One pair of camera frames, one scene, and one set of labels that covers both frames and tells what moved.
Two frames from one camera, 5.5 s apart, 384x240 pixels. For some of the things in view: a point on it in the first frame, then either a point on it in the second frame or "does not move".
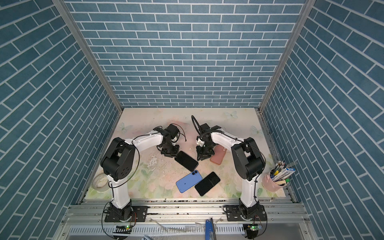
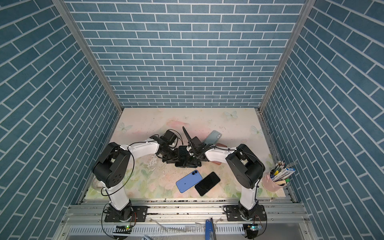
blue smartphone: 188,181 does not move
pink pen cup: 268,183 does not move
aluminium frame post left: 76,31 does not move
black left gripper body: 170,150 to 171,155
